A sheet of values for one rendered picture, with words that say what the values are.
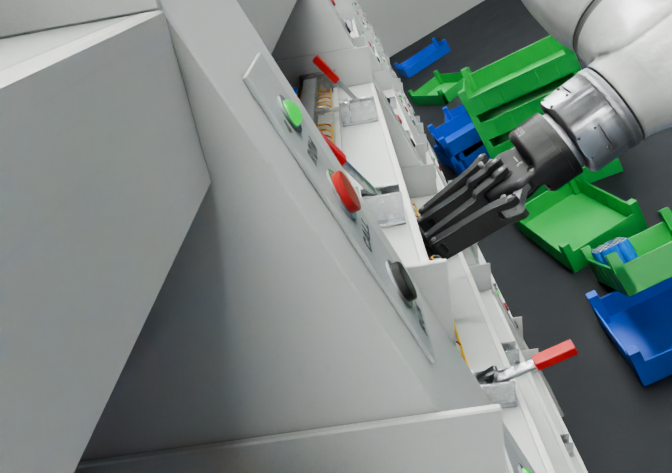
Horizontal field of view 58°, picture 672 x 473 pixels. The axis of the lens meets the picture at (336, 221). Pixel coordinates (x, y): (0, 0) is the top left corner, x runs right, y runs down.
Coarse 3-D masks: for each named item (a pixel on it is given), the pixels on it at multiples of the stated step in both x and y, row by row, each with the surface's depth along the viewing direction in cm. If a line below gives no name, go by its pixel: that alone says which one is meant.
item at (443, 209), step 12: (492, 168) 63; (468, 180) 64; (480, 180) 63; (456, 192) 65; (468, 192) 64; (444, 204) 65; (456, 204) 65; (420, 216) 66; (432, 216) 65; (444, 216) 65
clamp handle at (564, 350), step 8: (560, 344) 50; (568, 344) 50; (544, 352) 50; (552, 352) 50; (560, 352) 50; (568, 352) 49; (576, 352) 49; (528, 360) 51; (536, 360) 50; (544, 360) 50; (552, 360) 50; (560, 360) 50; (496, 368) 51; (512, 368) 51; (520, 368) 51; (528, 368) 50; (536, 368) 50; (496, 376) 51; (504, 376) 51; (512, 376) 50
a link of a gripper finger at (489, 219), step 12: (492, 204) 58; (504, 204) 57; (516, 204) 57; (468, 216) 60; (480, 216) 58; (492, 216) 58; (504, 216) 58; (516, 216) 57; (456, 228) 59; (468, 228) 59; (480, 228) 59; (492, 228) 59; (432, 240) 61; (444, 240) 60; (456, 240) 60; (468, 240) 60; (456, 252) 61
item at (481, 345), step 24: (408, 168) 90; (432, 168) 90; (408, 192) 92; (432, 192) 92; (456, 264) 73; (456, 288) 68; (456, 312) 64; (480, 312) 63; (456, 336) 60; (480, 336) 60; (480, 360) 57; (504, 360) 56; (504, 408) 51; (528, 432) 48; (528, 456) 46
